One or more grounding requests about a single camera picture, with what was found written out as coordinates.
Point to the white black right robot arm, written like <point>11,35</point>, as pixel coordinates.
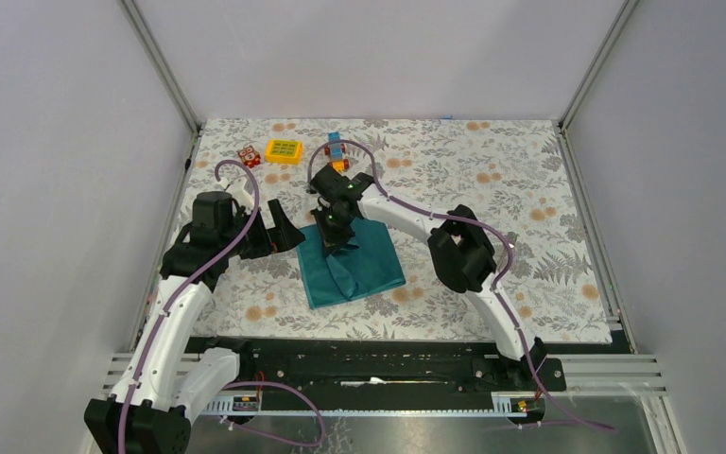
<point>463,257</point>

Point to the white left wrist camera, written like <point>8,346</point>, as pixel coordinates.
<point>241,191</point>

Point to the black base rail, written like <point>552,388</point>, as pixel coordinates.
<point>390,375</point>

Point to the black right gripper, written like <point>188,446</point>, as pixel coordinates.
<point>333,242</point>

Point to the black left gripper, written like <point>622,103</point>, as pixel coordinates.
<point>285,234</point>

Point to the floral patterned table mat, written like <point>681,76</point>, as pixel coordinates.
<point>509,173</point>

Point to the red owl toy block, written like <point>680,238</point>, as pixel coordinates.
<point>249,156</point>

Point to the teal cloth napkin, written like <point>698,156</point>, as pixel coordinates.
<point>367,265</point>

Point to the blue orange toy car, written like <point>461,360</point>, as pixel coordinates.
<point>335,152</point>

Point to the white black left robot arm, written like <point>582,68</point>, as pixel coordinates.
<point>151,409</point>

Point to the yellow toy brick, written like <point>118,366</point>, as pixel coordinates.
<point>284,152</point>

